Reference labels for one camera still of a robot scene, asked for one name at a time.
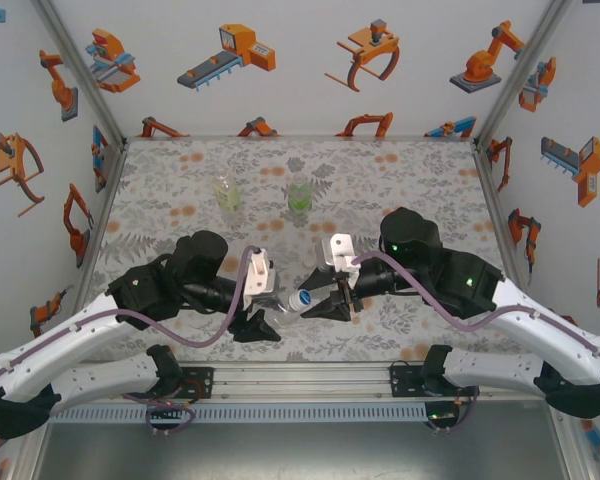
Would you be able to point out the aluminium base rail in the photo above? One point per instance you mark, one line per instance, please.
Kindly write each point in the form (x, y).
(300, 382)

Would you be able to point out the small circuit board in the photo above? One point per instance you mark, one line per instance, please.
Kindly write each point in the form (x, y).
(437, 416)

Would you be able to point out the green label plastic bottle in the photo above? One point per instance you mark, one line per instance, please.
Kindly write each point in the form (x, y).
(300, 197)

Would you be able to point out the aluminium frame post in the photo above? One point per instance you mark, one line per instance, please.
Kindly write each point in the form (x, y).
(84, 75)
(519, 75)

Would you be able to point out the floral printed tablecloth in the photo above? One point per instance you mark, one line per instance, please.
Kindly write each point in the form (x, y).
(180, 175)

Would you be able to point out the aluminium table side rail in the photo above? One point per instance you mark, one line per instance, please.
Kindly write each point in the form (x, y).
(106, 200)
(494, 200)

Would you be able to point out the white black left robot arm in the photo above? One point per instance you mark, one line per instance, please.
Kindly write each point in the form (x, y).
(55, 345)

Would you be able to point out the yellow label plastic bottle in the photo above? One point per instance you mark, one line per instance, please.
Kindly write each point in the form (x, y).
(227, 195)

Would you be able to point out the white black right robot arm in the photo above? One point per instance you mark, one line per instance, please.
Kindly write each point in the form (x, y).
(555, 330)

